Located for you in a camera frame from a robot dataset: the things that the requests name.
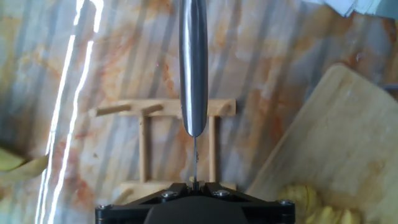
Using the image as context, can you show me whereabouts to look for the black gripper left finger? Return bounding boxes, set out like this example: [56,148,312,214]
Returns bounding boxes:
[95,182,195,224]

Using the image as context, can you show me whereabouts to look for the yellow banana peel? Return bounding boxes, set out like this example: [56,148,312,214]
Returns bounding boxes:
[0,146,50,184]

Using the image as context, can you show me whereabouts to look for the potato end piece with skin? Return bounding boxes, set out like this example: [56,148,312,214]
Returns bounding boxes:
[278,184,308,215]

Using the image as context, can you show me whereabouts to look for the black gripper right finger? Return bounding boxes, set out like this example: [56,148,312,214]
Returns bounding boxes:
[198,182,296,224]

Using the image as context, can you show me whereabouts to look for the steel kitchen cleaver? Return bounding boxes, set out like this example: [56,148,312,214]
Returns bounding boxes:
[178,0,209,191]

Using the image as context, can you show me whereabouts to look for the white paper sheets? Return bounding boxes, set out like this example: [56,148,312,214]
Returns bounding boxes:
[300,0,383,18]

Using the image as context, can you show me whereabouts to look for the small cut potato piece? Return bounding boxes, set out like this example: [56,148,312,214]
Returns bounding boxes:
[340,208,363,224]
[317,205,338,224]

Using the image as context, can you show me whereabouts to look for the marble pattern table mat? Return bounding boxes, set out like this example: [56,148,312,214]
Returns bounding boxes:
[0,0,398,224]

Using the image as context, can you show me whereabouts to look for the thin potato slice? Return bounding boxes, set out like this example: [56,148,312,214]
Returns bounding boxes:
[306,185,318,215]

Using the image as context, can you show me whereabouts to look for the wooden dish rack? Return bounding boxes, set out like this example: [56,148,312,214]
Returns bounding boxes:
[88,98,237,205]

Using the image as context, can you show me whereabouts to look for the wooden cutting board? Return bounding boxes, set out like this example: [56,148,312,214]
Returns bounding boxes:
[247,63,398,224]

